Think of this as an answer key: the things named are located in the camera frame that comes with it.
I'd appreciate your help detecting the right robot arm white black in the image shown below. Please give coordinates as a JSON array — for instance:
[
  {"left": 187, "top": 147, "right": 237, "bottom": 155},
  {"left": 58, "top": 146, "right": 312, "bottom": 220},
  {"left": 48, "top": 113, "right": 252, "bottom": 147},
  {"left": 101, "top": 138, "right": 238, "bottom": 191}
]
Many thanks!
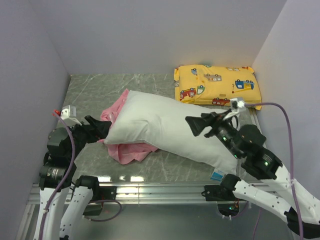
[{"left": 185, "top": 112, "right": 320, "bottom": 239}]

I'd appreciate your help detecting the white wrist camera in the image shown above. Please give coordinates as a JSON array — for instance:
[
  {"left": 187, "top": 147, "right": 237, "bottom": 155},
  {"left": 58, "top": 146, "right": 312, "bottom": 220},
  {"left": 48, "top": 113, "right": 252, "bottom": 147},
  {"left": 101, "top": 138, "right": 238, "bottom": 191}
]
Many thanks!
[
  {"left": 223, "top": 97, "right": 246, "bottom": 121},
  {"left": 53, "top": 105, "right": 81, "bottom": 126}
]

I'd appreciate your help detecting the pink pillowcase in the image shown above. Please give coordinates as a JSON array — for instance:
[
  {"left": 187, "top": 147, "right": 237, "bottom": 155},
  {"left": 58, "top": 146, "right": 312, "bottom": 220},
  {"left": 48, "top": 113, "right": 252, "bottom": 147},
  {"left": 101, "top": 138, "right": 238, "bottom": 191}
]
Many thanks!
[{"left": 100, "top": 89, "right": 158, "bottom": 165}]

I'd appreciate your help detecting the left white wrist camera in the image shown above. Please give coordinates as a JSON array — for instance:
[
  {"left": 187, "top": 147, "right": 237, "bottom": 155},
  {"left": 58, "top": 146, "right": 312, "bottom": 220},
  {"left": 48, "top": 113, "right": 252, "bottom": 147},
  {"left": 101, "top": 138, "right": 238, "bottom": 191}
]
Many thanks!
[{"left": 53, "top": 105, "right": 81, "bottom": 126}]

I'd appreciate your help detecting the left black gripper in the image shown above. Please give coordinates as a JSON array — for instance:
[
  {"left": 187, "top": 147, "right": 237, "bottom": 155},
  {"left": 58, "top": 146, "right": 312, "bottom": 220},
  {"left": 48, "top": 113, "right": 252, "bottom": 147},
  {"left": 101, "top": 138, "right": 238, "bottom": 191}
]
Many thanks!
[{"left": 65, "top": 114, "right": 112, "bottom": 160}]

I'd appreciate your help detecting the aluminium rail frame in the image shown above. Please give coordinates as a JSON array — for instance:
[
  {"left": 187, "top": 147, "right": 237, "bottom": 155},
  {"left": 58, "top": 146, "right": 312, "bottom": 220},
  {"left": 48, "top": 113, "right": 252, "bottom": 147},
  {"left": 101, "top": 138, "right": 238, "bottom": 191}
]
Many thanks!
[{"left": 14, "top": 108, "right": 305, "bottom": 240}]

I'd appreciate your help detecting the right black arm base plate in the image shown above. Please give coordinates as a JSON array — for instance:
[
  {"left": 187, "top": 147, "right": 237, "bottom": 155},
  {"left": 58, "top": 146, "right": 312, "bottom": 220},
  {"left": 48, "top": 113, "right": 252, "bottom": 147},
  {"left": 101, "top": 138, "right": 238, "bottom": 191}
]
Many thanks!
[{"left": 201, "top": 185, "right": 249, "bottom": 220}]

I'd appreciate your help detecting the white pillow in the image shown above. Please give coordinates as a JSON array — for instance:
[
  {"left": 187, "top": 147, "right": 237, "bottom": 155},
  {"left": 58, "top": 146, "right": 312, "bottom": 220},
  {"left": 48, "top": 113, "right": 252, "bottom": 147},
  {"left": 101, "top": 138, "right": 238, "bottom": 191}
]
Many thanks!
[{"left": 104, "top": 90, "right": 238, "bottom": 182}]

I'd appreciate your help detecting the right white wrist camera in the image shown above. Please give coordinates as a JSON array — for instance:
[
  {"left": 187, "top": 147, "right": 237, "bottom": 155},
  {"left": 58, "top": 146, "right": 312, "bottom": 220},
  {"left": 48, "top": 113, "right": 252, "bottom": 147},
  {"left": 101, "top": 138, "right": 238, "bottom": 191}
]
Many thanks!
[{"left": 223, "top": 97, "right": 246, "bottom": 121}]

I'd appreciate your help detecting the yellow cartoon car pillow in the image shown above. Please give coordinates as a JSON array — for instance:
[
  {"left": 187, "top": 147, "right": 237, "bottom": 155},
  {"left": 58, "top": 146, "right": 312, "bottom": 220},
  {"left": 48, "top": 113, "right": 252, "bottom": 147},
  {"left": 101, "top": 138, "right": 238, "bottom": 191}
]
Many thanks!
[{"left": 173, "top": 64, "right": 262, "bottom": 106}]

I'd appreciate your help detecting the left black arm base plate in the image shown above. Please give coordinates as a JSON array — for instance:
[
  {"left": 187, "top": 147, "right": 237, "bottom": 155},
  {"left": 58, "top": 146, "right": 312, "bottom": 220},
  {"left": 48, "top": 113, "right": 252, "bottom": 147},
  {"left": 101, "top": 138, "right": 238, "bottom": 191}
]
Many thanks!
[{"left": 70, "top": 186, "right": 117, "bottom": 216}]

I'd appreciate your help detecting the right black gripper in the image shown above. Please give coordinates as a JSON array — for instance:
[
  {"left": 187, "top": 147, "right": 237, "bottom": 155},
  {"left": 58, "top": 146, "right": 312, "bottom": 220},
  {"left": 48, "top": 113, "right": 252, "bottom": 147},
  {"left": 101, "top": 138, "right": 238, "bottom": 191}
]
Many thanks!
[{"left": 184, "top": 107, "right": 242, "bottom": 158}]

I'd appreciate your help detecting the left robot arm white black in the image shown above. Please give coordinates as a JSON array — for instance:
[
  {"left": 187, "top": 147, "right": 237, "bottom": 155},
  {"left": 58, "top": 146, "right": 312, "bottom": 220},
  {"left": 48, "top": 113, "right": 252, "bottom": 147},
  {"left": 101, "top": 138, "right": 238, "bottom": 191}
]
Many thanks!
[{"left": 33, "top": 115, "right": 112, "bottom": 240}]

